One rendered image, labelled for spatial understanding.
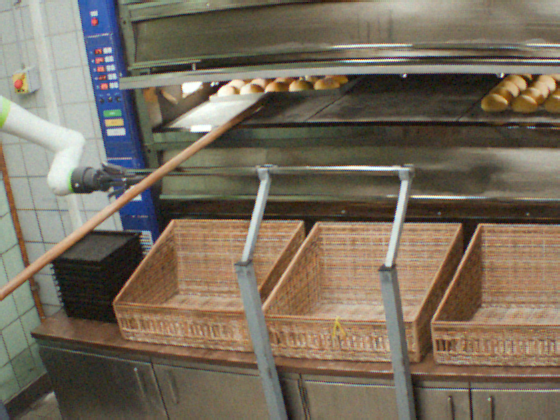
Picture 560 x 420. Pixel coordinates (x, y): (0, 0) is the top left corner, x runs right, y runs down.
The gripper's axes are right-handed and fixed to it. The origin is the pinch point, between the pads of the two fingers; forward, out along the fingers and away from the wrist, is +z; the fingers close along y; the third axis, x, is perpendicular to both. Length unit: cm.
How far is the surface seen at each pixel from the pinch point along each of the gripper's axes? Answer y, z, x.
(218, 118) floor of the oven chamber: 2, -11, -67
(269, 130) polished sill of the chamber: 3, 18, -53
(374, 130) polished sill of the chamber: 4, 58, -53
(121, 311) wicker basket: 50, -24, -2
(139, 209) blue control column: 31, -44, -50
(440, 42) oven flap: -27, 90, -51
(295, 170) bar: 4, 49, -16
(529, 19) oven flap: -34, 123, -54
